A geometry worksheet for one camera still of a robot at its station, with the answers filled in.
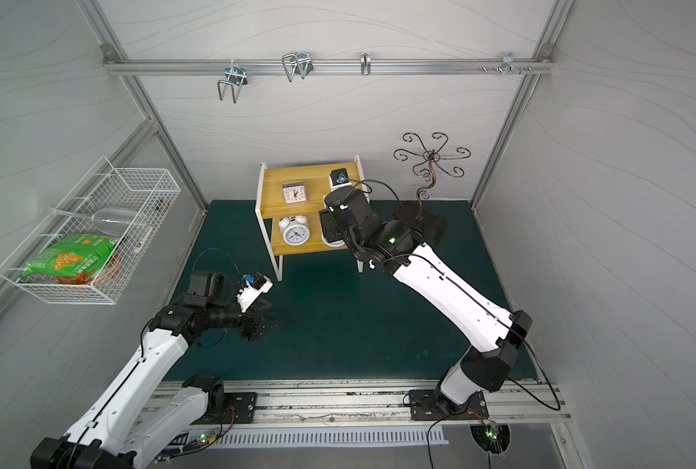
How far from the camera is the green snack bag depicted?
54cm

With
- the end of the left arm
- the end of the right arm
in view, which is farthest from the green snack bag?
the end of the right arm

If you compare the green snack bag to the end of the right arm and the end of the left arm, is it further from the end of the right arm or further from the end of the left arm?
the end of the right arm
